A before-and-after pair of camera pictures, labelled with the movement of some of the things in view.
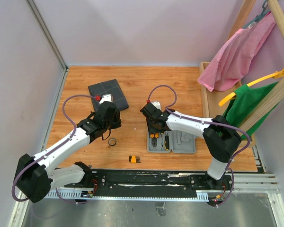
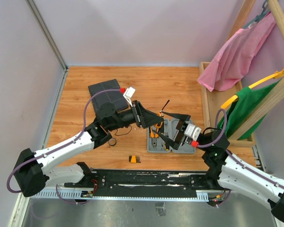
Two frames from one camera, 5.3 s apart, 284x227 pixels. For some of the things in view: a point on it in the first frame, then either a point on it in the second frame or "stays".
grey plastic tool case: [180, 142] stays
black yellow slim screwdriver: [166, 143] stays
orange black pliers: [154, 136] stays
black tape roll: [110, 144] stays
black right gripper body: [152, 129] to [181, 126]
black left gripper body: [114, 123] to [137, 114]
